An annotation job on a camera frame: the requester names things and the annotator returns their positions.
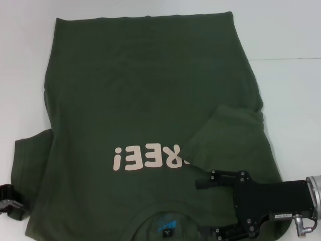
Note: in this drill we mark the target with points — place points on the dark green printed t-shirt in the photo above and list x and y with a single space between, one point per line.
125 75

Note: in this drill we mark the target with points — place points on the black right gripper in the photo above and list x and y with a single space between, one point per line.
270 198

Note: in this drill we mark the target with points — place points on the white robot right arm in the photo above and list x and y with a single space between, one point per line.
316 193

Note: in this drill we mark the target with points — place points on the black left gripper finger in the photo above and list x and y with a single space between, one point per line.
16 212
7 192

